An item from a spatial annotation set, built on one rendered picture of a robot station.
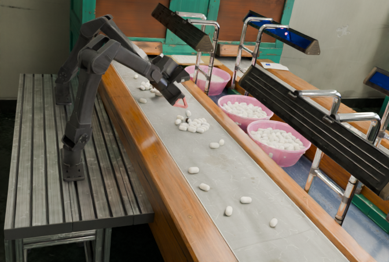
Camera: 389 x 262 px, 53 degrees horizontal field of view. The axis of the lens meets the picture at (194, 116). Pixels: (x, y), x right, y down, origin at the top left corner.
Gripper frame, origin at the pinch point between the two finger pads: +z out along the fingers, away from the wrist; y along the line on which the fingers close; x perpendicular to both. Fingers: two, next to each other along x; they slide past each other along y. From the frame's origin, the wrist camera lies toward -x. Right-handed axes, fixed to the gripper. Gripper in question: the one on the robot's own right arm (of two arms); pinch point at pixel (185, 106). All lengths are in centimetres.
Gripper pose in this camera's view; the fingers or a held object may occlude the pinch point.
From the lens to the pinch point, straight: 162.8
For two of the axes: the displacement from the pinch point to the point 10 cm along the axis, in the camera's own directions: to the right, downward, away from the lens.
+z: 6.0, 5.5, 5.9
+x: -7.0, 7.1, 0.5
